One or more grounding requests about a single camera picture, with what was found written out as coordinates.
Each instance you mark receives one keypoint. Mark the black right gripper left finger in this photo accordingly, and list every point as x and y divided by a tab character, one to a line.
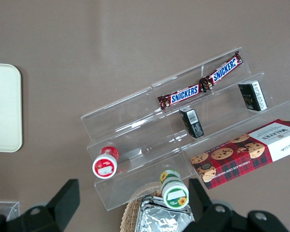
60	205

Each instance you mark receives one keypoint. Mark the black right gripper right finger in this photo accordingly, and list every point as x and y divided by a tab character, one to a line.
207	215

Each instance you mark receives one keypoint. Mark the foil-wrapped sandwich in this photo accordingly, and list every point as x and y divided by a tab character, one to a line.
159	217

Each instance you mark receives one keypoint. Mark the woven wicker basket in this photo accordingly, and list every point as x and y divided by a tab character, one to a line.
130	212

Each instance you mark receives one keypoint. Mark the cream plastic tray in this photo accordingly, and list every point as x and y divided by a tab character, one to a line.
4	108

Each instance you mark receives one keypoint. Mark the green-lidded sunflower small bottle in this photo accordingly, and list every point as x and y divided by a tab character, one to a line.
174	193

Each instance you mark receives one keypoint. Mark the clear plastic box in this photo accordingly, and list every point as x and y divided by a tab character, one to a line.
4	209

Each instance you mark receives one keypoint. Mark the red-lidded small bottle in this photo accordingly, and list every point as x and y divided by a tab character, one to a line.
105	164

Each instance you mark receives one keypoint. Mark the red tartan Walkers cookie box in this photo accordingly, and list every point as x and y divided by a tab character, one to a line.
246	152

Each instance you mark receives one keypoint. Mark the small black box with barcode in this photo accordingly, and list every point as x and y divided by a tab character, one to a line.
192	123

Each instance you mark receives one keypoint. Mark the clear acrylic stepped display stand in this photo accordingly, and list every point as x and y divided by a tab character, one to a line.
135	125
222	106

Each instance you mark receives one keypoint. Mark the Snickers chocolate bar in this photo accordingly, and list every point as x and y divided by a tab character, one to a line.
223	70
181	95

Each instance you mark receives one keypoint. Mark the small black box white side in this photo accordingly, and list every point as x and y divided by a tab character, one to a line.
253	95

